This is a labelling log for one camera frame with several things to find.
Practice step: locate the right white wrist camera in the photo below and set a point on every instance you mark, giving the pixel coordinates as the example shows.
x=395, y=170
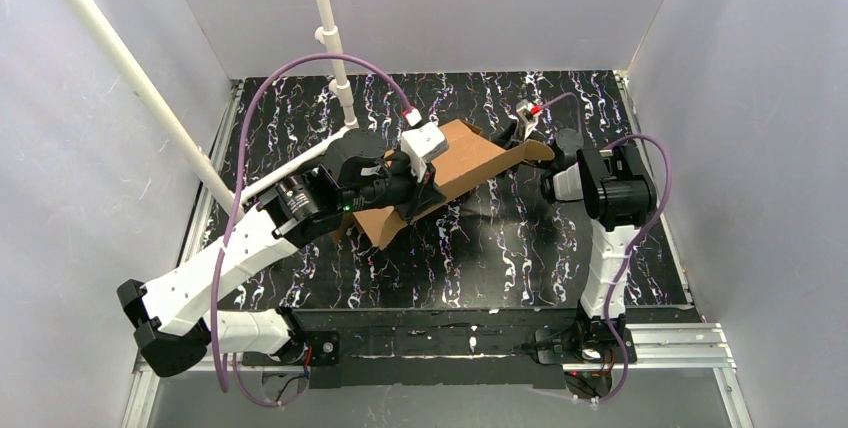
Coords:
x=528, y=116

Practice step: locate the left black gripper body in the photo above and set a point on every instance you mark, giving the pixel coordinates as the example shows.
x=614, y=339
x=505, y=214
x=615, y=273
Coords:
x=423, y=189

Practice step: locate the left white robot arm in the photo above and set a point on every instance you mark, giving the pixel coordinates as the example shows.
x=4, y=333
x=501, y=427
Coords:
x=176, y=317

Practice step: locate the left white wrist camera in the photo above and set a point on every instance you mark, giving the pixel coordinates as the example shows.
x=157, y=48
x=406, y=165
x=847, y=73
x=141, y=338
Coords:
x=422, y=142

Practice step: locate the brown cardboard box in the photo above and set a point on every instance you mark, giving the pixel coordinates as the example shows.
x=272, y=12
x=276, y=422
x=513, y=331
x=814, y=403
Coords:
x=472, y=159

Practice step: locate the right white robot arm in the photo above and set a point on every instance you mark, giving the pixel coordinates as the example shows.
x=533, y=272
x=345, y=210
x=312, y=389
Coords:
x=621, y=201

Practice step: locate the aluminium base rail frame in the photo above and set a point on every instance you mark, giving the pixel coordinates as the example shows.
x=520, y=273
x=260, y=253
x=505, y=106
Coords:
x=431, y=340

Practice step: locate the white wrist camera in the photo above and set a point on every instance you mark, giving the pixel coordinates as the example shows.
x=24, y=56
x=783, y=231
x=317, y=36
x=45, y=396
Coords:
x=528, y=116
x=422, y=142

